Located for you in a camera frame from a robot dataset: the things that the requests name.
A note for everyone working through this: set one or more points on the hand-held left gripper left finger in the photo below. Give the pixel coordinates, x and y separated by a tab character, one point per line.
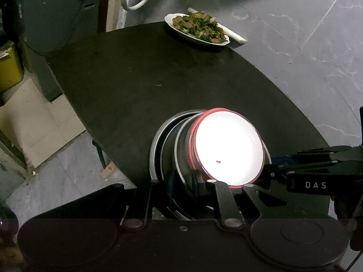
171	187

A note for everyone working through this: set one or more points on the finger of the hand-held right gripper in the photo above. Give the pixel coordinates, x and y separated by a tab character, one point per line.
312	166
320	150

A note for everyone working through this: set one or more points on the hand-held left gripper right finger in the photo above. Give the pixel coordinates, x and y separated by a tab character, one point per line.
195	185

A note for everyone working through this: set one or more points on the large stainless steel plate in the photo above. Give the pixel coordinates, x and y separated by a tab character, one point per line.
153	158

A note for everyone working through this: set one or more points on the shallow stainless steel plate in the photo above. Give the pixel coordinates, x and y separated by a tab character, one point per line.
166	153

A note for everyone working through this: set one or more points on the stainless steel bowl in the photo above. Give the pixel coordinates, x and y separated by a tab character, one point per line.
180	153

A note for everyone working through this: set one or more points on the white ceramic bowl with mark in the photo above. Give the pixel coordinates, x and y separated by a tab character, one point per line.
227	147

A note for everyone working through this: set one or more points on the small wooden block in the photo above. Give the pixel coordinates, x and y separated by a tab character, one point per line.
107	171

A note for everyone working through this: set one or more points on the black table leg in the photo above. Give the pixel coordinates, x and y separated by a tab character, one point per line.
100	154

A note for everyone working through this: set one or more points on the white oval plate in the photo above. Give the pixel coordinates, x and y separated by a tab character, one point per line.
192	40

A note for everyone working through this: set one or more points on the yellow bin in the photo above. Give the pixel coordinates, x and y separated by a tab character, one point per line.
10	68

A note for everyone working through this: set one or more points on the grey cabinet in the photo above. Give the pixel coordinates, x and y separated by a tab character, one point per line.
56	14

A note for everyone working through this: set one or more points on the brown wooden door frame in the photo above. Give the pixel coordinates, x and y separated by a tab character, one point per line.
102	11

